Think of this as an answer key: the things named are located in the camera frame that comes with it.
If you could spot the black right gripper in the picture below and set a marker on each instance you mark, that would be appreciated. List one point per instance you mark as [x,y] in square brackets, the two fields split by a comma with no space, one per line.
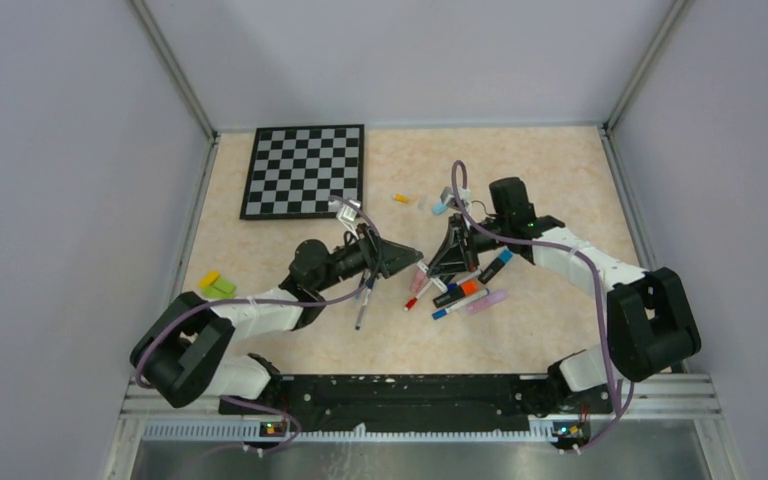
[455,256]

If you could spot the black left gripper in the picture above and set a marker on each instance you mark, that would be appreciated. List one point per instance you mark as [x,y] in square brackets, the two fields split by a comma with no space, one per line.
[388,258]

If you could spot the dark blue capped pen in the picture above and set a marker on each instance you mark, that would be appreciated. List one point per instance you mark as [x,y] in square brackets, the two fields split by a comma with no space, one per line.
[364,301]

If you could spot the light blue tape cap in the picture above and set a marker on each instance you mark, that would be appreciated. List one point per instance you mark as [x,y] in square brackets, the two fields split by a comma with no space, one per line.
[439,209]

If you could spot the grey capped white marker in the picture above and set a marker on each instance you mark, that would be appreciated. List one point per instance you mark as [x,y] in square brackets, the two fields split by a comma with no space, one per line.
[430,280]

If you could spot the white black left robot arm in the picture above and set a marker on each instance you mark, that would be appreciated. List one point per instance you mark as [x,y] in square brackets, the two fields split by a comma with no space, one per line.
[183,354]

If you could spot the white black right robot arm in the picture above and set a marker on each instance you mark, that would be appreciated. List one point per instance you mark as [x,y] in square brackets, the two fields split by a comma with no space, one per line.
[644,317]

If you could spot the pink correction tape pen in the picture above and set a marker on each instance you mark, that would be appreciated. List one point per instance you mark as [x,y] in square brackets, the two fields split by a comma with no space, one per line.
[418,282]

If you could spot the lilac highlighter pen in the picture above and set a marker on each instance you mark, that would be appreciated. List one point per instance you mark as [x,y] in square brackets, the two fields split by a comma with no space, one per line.
[486,302]

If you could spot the orange capped black highlighter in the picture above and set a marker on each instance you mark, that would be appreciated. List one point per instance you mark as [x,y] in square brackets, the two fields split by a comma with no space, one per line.
[456,293]

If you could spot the blue capped black highlighter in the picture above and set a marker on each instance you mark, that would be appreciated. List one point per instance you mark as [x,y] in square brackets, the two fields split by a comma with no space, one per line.
[495,266]

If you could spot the blue capped white marker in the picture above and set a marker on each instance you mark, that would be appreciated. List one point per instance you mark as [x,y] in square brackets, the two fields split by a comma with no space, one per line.
[442,312]

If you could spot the black white checkerboard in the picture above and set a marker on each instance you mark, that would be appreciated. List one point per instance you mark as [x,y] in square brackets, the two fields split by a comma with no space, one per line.
[293,171]

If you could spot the green yellow block stack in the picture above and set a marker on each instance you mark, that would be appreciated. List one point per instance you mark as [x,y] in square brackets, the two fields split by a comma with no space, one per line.
[214,286]

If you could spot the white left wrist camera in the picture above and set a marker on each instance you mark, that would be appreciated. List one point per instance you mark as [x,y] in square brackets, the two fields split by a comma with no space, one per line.
[347,212]

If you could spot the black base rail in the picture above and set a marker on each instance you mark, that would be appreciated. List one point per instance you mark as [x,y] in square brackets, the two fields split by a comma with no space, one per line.
[456,403]

